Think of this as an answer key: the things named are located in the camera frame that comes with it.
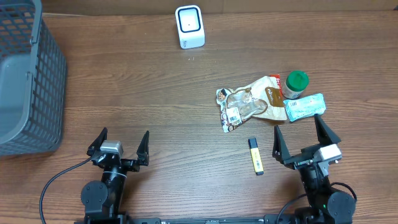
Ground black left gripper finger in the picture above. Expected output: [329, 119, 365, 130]
[86, 127, 108, 156]
[136, 131, 150, 166]

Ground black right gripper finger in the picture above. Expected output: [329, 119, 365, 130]
[272, 126, 290, 165]
[314, 114, 341, 146]

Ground yellow glue stick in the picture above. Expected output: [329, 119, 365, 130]
[248, 138, 264, 175]

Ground teal white tissue pack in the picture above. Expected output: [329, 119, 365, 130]
[283, 93, 326, 122]

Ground brown white snack pouch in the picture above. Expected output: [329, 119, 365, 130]
[216, 75, 287, 133]

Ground grey tape roll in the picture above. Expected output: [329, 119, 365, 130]
[282, 70, 309, 100]

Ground red white snack bar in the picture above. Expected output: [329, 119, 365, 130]
[270, 74, 283, 96]

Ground grey plastic mesh basket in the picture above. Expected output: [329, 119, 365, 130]
[1, 0, 68, 156]

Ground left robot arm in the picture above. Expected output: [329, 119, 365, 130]
[81, 128, 150, 223]

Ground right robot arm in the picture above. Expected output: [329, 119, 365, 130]
[272, 114, 358, 223]

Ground white barcode scanner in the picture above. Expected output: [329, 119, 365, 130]
[175, 5, 205, 49]

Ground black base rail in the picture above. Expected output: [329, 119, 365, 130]
[74, 214, 352, 224]

